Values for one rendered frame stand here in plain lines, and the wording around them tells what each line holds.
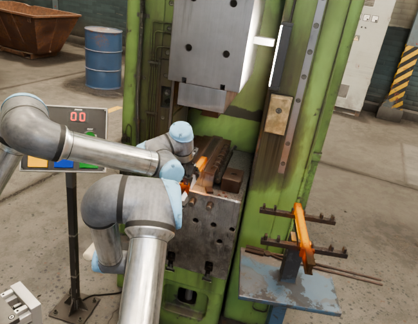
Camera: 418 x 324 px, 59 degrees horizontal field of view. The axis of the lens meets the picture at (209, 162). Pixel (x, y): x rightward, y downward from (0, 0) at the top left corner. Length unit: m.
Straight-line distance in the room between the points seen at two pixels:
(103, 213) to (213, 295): 1.19
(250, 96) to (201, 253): 0.84
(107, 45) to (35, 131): 5.15
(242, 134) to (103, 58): 4.30
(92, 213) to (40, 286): 1.66
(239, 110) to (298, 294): 0.98
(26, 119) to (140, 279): 0.47
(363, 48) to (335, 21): 5.12
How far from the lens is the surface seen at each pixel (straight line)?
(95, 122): 1.66
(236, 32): 1.46
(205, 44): 1.48
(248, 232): 1.92
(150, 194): 0.85
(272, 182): 1.76
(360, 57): 6.71
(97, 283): 2.49
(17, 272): 2.64
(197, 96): 1.53
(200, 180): 1.66
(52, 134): 0.97
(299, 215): 1.55
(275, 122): 1.63
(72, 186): 1.84
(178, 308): 2.14
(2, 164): 1.13
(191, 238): 1.77
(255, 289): 1.56
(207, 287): 1.93
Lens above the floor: 1.74
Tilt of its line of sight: 26 degrees down
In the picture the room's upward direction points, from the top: 8 degrees clockwise
